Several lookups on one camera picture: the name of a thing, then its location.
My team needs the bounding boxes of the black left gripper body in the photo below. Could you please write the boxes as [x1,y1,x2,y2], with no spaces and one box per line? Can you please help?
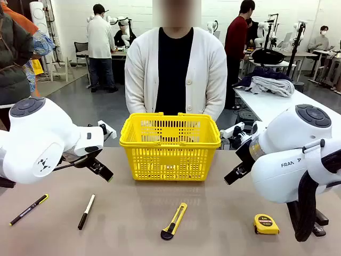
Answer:
[60,146,104,169]

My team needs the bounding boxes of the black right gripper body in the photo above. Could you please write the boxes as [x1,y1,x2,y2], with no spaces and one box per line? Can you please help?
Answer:
[235,138,261,172]

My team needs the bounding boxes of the black pen with yellow cap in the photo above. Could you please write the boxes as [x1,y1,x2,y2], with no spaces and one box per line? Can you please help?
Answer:
[9,194,50,227]

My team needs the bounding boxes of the yellow plastic shopping basket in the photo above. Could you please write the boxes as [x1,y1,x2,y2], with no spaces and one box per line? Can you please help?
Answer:
[119,112,222,182]

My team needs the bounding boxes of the person in white cardigan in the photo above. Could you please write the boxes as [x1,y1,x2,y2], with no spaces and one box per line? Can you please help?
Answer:
[124,0,228,122]

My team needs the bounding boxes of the person in red sweater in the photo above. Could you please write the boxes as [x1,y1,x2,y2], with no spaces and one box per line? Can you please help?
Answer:
[224,0,256,110]

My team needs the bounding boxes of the person in dark olive jacket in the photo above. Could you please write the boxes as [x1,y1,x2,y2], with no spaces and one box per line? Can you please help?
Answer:
[0,0,55,106]

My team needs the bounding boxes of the person in white coat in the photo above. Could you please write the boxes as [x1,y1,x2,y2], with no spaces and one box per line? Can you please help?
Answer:
[86,4,119,93]

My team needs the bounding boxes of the seated person with black headset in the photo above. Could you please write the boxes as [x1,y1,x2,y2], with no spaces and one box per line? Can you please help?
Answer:
[113,17,137,50]

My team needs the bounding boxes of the seated person with face mask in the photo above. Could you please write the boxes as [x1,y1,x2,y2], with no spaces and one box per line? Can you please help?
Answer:
[307,25,334,53]

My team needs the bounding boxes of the black and white marker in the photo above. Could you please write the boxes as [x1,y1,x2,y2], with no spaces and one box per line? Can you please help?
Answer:
[77,194,96,230]

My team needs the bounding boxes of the white side table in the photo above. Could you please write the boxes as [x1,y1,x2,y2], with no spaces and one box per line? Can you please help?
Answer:
[233,86,341,126]

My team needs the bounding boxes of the yellow tape measure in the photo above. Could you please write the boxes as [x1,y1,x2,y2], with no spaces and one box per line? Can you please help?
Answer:
[253,213,280,235]

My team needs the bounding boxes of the yellow utility knife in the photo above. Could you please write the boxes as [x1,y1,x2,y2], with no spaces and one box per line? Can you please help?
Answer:
[160,202,188,241]

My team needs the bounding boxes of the grey clothes pile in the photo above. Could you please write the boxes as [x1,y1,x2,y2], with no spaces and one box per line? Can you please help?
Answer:
[249,76,295,98]

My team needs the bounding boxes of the pile of clothes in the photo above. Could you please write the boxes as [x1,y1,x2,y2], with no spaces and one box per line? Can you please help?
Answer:
[232,67,294,93]

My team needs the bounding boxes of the black bag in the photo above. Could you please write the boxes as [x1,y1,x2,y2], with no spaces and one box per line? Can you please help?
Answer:
[251,49,286,65]

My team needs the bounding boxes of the black office chair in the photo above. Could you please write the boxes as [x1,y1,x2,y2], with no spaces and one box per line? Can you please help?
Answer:
[74,42,90,70]

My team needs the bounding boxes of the black tripod stand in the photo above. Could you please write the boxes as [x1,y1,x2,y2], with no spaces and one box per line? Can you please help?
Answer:
[286,22,306,81]

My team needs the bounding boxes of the white tall air purifier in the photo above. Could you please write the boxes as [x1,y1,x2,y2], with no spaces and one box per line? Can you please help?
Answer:
[28,1,52,38]

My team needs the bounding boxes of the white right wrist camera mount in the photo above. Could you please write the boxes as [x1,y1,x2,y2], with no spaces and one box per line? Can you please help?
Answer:
[220,121,246,139]

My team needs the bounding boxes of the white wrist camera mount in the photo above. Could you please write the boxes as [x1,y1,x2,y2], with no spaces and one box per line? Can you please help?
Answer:
[220,121,246,139]
[97,119,117,142]

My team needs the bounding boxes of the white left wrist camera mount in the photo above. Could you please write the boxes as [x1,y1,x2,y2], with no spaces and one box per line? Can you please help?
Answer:
[97,119,117,142]

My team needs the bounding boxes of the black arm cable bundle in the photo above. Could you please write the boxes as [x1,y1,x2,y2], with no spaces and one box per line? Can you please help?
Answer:
[286,153,341,243]

